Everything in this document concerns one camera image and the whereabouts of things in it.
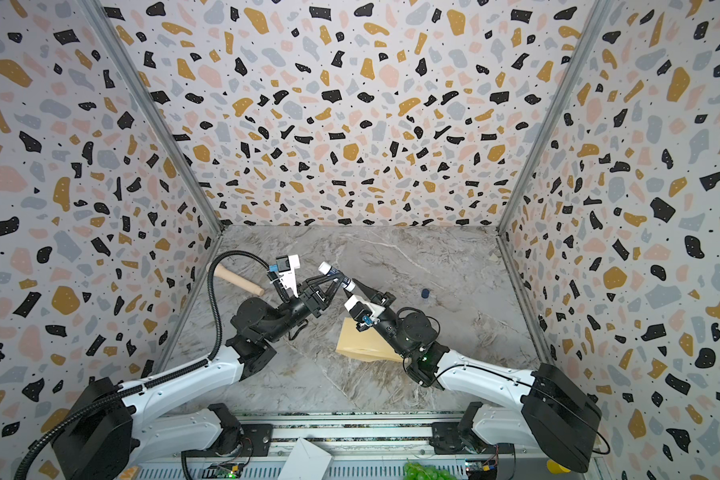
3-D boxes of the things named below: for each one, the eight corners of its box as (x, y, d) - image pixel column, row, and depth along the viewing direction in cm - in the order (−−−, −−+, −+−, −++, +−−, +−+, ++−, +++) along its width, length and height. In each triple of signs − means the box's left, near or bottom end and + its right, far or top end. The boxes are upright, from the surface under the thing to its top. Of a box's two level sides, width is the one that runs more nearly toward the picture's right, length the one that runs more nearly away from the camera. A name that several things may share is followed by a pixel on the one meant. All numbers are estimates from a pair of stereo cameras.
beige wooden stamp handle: (212, 273, 109) (210, 270, 107) (220, 266, 111) (218, 263, 109) (258, 299, 102) (256, 296, 100) (265, 291, 104) (264, 288, 102)
